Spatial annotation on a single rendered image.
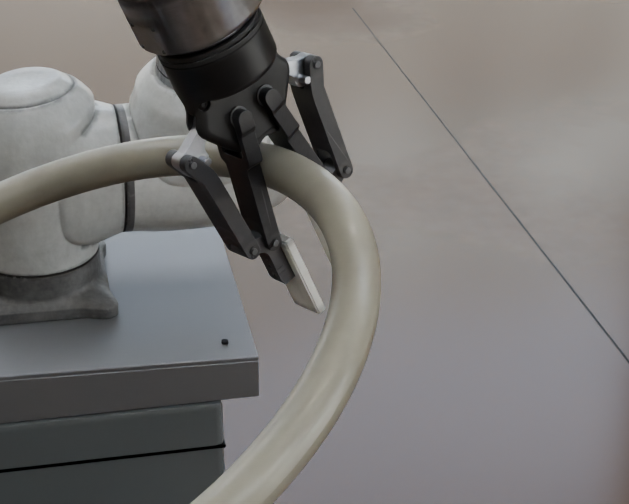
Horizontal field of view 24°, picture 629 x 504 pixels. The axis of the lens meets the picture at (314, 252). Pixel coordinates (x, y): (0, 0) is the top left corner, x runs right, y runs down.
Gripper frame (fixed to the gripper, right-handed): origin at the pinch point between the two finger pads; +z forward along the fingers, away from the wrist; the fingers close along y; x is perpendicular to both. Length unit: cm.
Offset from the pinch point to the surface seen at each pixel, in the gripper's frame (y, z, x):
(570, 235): -162, 181, -168
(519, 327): -116, 165, -142
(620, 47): -291, 224, -265
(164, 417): 0, 42, -51
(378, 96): -196, 183, -282
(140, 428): 3, 42, -52
